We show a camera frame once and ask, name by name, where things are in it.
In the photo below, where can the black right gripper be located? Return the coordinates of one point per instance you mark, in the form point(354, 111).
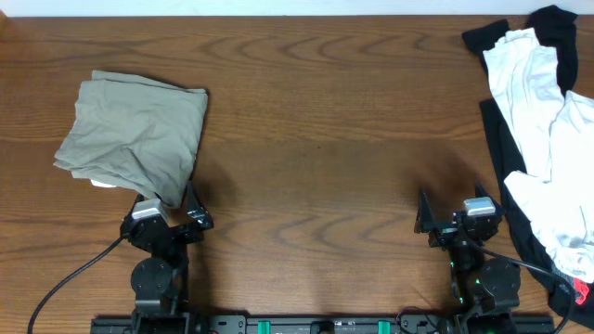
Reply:
point(425, 224)

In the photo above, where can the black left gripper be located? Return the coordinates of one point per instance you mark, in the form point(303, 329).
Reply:
point(197, 213)

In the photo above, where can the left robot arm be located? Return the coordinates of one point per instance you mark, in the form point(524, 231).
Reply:
point(160, 282)

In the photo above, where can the folded white cloth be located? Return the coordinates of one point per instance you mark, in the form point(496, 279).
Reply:
point(100, 184)

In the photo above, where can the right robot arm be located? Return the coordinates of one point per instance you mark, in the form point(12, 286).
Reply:
point(486, 286)

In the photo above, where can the white shirt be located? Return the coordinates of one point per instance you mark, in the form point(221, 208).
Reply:
point(553, 130)

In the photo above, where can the khaki shorts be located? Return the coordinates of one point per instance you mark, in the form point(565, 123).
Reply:
point(136, 133)

